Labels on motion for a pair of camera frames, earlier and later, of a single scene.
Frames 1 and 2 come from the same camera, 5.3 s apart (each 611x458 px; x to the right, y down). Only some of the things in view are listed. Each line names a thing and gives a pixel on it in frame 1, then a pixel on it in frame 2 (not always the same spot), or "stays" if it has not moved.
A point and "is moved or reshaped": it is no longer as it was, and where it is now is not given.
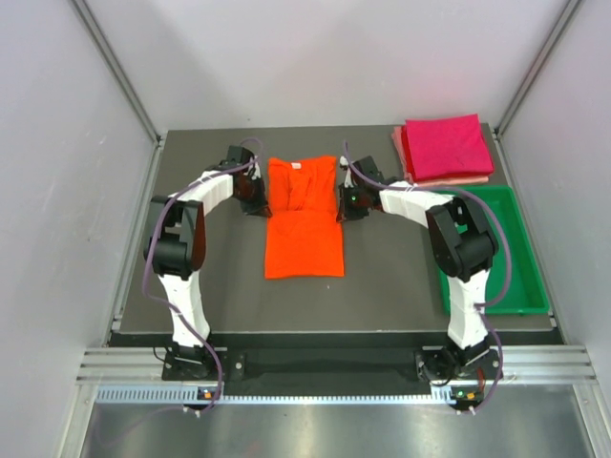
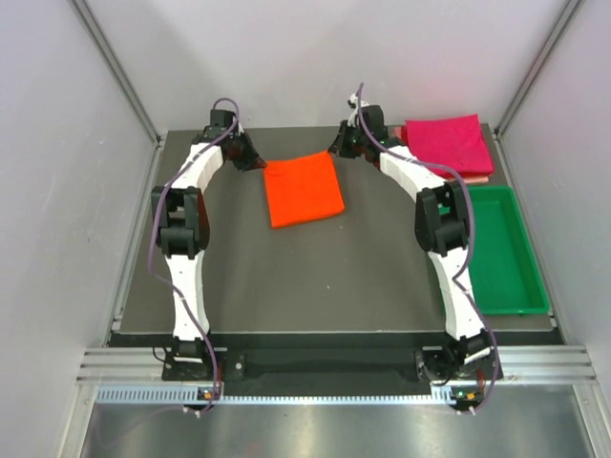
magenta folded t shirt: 448,146 stays
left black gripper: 259,207 -> 252,159
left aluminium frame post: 115,67 stays
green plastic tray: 516,285 stays
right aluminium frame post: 548,49 stays
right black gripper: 346,212 -> 339,144
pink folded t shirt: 396,135 stays
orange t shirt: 304,229 is moved or reshaped
